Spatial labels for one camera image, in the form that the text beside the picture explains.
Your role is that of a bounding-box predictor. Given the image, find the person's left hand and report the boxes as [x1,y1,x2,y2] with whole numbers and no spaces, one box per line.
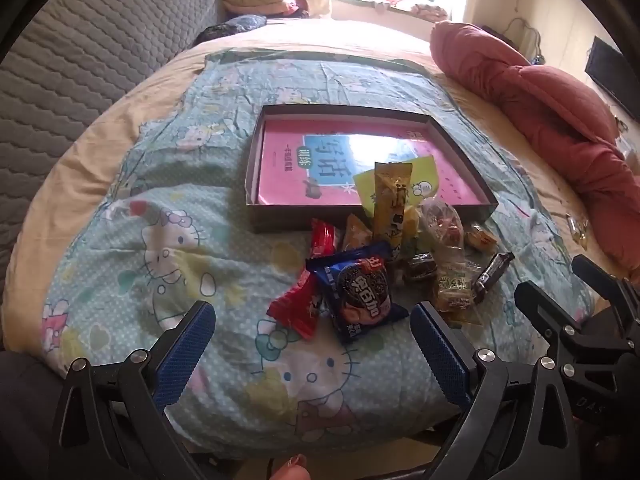
[270,456,312,480]

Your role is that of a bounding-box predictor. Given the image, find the clear cookie packet green label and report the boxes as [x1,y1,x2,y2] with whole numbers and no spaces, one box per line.
[432,245,481,323]

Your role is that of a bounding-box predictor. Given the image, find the black television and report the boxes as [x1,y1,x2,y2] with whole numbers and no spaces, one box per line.
[584,36,640,123]

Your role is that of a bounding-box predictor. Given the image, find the small wrapped candies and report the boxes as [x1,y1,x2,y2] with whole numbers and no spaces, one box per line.
[565,212,591,248]

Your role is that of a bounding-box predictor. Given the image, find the blue cookie packet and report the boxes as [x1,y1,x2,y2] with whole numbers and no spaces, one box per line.
[305,241,410,346]

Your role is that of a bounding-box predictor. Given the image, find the printed cat blanket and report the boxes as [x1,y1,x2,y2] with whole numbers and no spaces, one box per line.
[42,49,596,461]

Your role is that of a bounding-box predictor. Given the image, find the shallow cardboard box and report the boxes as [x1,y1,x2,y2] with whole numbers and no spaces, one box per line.
[245,104,500,235]

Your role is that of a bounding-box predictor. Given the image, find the yellow snack bar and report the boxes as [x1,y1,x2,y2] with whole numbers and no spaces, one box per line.
[372,161,416,261]

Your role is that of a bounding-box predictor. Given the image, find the dark blue cloth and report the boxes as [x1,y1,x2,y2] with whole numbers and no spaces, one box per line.
[195,14,268,46]

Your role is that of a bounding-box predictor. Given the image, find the green snack packet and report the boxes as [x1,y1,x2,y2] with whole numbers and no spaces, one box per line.
[352,156,443,221]

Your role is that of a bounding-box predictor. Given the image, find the pink quilt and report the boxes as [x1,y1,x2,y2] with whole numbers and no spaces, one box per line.
[431,20,640,281]

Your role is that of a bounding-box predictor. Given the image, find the beige bed sheet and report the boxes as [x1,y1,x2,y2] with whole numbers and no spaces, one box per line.
[0,19,640,461]

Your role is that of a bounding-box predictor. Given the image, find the dark round chocolate snack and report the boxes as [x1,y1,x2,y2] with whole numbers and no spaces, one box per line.
[400,252,441,286]

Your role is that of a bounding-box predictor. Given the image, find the red snack packet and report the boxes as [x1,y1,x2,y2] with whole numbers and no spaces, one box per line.
[266,269,323,341]
[309,217,337,261]

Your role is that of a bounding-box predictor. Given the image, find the grey quilted headboard cover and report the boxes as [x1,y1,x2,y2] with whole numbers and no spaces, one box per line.
[0,0,223,281]

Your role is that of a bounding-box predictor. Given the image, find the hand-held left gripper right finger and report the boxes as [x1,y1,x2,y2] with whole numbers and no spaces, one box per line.
[410,301,591,480]

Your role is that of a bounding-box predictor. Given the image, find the pink book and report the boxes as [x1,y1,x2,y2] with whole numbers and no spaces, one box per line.
[257,116,488,207]

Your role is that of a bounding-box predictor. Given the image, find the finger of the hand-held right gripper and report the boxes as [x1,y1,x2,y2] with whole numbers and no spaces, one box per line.
[515,281,621,361]
[572,255,640,311]

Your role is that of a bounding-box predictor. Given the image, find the clothes on windowsill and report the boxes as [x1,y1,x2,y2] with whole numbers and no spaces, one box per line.
[370,0,451,21]

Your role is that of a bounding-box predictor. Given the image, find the small yellow snack packet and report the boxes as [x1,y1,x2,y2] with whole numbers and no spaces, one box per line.
[464,224,498,253]

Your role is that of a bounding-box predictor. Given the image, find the dark chocolate bar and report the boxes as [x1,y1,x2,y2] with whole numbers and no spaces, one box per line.
[470,251,516,306]

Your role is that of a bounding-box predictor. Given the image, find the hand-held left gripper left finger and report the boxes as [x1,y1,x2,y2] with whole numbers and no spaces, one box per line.
[47,301,226,480]

